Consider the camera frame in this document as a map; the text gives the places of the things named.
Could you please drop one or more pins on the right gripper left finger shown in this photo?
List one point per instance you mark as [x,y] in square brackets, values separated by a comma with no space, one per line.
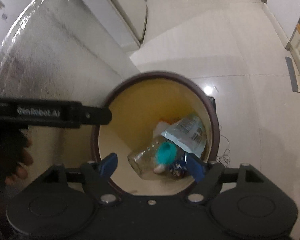
[95,179]

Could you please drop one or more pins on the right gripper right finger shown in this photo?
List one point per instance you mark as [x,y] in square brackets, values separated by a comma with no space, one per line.
[207,178]

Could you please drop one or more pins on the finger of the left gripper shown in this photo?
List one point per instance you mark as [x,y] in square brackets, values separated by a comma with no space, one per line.
[95,116]

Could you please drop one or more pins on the crushed blue soda can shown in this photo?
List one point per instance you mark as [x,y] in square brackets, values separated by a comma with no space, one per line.
[178,169]

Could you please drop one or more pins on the person's left hand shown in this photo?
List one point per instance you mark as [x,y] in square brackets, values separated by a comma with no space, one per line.
[13,153]

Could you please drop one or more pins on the round brown trash bin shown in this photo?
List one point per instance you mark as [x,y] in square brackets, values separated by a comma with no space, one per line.
[140,108]

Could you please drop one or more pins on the black leather stool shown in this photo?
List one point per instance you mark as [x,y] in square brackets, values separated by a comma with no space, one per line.
[213,103]

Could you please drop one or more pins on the clear plastic water bottle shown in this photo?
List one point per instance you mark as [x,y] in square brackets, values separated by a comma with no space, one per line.
[189,136]

